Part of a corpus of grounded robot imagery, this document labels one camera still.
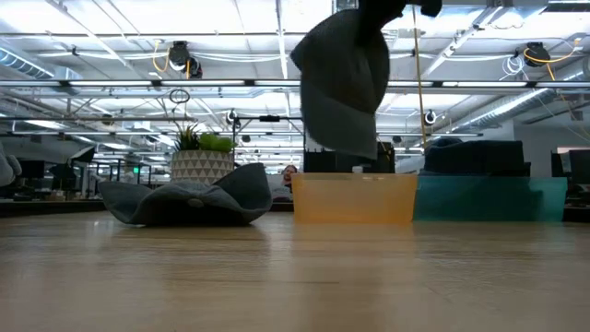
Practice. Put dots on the small black box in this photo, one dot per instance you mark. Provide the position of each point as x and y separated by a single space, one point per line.
313 163

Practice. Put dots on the long ceiling light strip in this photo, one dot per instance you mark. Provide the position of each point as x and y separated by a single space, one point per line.
184 83

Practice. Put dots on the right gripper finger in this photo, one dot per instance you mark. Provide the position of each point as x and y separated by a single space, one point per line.
380 11

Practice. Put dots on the teal translucent plastic bin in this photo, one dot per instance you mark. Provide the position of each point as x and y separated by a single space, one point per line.
488 198

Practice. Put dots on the black aluminium rig frame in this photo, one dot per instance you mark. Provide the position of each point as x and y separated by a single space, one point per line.
55 208

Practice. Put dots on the person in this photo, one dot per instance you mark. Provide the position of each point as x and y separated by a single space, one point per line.
289 173

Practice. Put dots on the black background rig frame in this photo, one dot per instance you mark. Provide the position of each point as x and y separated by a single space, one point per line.
269 118

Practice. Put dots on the potted plant patterned pot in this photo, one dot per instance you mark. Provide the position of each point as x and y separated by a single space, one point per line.
203 166

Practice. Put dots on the blue denim baseball cap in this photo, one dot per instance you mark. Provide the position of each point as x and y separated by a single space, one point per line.
479 154

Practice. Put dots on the orange translucent plastic bin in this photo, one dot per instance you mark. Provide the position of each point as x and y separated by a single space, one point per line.
355 198

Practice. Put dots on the grey baseball cap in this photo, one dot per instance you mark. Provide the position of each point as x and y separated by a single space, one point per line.
207 207
7 166
341 83

